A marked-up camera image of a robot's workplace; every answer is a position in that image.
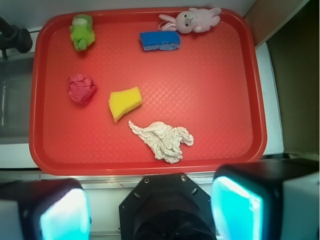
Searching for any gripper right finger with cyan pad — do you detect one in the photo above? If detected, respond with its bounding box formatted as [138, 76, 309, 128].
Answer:
[210, 158, 320, 240]

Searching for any green plush toy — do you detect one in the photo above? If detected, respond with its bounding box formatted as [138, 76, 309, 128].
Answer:
[69, 14, 96, 52]

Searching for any crumpled white cloth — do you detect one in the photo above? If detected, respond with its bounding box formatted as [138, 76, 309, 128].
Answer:
[128, 120, 194, 164]

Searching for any red plastic tray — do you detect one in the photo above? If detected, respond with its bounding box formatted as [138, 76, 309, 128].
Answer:
[29, 8, 267, 176]

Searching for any blue sponge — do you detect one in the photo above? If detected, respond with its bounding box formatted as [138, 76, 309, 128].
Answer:
[139, 31, 181, 51]

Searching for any black faucet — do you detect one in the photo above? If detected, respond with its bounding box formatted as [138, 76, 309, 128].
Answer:
[0, 17, 33, 60]

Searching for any pink plush bunny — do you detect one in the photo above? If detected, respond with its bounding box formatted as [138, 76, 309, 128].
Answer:
[158, 7, 222, 34]

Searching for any crumpled red paper ball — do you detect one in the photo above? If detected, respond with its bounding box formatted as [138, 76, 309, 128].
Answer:
[66, 74, 97, 106]

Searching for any stainless steel sink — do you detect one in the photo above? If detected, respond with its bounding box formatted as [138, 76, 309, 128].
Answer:
[0, 57, 34, 145]

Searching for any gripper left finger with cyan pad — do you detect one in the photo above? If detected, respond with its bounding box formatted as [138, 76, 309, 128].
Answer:
[0, 178, 91, 240]

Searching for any yellow sponge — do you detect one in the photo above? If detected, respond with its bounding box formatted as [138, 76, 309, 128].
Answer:
[108, 86, 143, 123]

